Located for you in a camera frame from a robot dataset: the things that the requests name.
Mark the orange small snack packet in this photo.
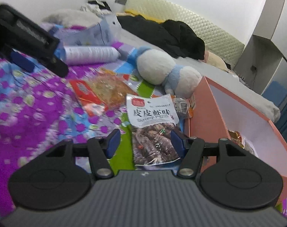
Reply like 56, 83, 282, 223
171, 95, 196, 119

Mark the red foil packet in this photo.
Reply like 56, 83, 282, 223
228, 130, 244, 146

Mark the shrimp flavour snack bag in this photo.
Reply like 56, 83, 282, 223
126, 94, 179, 166

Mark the red clear snack bag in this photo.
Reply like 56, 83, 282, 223
69, 72, 137, 117

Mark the white spray can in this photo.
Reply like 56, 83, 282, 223
60, 46, 120, 66

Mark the pink open storage box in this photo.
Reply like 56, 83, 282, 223
184, 77, 287, 202

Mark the colourful floral bed sheet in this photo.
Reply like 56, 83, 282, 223
0, 22, 287, 220

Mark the purple floral plastic bag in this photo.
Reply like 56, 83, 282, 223
41, 15, 122, 48

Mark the clothes pile on nightstand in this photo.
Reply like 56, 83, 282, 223
80, 0, 112, 15

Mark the white blue plush toy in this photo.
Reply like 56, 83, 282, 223
128, 47, 202, 99

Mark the beige pillow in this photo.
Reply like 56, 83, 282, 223
203, 50, 229, 72

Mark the blue foam pad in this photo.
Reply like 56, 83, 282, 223
262, 81, 287, 107

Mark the yellow folded blanket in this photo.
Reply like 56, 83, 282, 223
124, 9, 164, 24

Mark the cream quilted headboard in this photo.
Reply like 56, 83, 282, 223
124, 0, 245, 68

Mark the black jacket on bed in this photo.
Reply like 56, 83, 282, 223
118, 15, 205, 60

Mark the grey white wardrobe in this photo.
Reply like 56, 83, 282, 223
234, 0, 287, 94

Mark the wall socket plate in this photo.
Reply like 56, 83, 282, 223
115, 0, 127, 6

